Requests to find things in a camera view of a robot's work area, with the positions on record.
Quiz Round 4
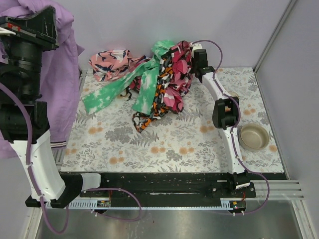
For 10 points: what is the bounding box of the red pink camo cloth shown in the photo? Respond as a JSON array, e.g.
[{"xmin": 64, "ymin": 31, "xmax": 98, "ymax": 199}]
[{"xmin": 129, "ymin": 40, "xmax": 197, "ymax": 115}]

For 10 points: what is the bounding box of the purple cloth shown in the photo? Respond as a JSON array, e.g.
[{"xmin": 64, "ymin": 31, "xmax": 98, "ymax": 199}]
[{"xmin": 0, "ymin": 0, "xmax": 84, "ymax": 150}]

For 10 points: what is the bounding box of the green tie-dye cloth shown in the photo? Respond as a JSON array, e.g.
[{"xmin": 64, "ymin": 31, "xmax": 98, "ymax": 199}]
[{"xmin": 82, "ymin": 40, "xmax": 175, "ymax": 115}]

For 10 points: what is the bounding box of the black orange patterned cloth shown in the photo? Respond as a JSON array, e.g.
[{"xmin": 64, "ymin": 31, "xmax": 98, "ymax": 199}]
[{"xmin": 119, "ymin": 50, "xmax": 173, "ymax": 132}]

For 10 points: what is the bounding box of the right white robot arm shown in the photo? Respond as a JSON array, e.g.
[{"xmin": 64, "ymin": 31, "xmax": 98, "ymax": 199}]
[{"xmin": 192, "ymin": 48, "xmax": 250, "ymax": 190}]

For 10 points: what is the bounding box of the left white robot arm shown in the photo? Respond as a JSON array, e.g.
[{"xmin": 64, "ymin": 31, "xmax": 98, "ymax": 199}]
[{"xmin": 0, "ymin": 6, "xmax": 101, "ymax": 209}]

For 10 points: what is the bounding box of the pink navy patterned cloth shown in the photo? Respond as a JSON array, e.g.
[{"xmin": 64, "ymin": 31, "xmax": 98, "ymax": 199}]
[{"xmin": 89, "ymin": 50, "xmax": 150, "ymax": 82}]

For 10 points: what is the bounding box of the amber drinking glass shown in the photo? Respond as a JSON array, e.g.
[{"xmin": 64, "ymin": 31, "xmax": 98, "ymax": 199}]
[{"xmin": 228, "ymin": 91, "xmax": 239, "ymax": 98}]

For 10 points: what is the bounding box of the floral tablecloth mat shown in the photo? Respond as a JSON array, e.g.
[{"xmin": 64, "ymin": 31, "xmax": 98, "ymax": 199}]
[{"xmin": 61, "ymin": 67, "xmax": 284, "ymax": 173}]

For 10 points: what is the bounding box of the beige metal bowl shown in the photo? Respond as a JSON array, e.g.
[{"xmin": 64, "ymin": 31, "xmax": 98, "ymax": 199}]
[{"xmin": 239, "ymin": 123, "xmax": 270, "ymax": 151}]

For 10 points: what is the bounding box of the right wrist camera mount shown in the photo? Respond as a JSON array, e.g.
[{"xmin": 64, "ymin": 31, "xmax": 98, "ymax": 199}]
[{"xmin": 190, "ymin": 43, "xmax": 202, "ymax": 50}]

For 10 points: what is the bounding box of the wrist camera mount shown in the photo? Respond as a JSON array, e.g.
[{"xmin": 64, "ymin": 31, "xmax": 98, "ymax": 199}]
[
  {"xmin": 190, "ymin": 43, "xmax": 202, "ymax": 50},
  {"xmin": 0, "ymin": 27, "xmax": 16, "ymax": 35}
]

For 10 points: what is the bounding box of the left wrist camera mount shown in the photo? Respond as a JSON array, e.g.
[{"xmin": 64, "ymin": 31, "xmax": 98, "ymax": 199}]
[{"xmin": 0, "ymin": 27, "xmax": 16, "ymax": 35}]

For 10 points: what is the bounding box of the left aluminium frame post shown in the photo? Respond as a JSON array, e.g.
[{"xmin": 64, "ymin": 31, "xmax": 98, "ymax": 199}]
[{"xmin": 78, "ymin": 64, "xmax": 83, "ymax": 78}]

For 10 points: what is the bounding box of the aluminium frame post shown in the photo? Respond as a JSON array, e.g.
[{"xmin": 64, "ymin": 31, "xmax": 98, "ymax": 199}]
[
  {"xmin": 78, "ymin": 64, "xmax": 83, "ymax": 78},
  {"xmin": 253, "ymin": 0, "xmax": 299, "ymax": 74}
]

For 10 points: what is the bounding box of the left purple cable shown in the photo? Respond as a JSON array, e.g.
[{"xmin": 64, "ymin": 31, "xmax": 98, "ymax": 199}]
[{"xmin": 0, "ymin": 82, "xmax": 143, "ymax": 235}]

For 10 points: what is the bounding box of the right aluminium frame post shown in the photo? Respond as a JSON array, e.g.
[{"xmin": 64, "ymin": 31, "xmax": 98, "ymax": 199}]
[{"xmin": 253, "ymin": 0, "xmax": 299, "ymax": 74}]

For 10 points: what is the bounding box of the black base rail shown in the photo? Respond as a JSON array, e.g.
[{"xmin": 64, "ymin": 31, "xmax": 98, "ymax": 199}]
[{"xmin": 79, "ymin": 171, "xmax": 257, "ymax": 200}]

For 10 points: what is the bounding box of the white slotted cable duct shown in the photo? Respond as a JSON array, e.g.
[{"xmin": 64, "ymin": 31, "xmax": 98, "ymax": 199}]
[{"xmin": 69, "ymin": 195, "xmax": 246, "ymax": 211}]

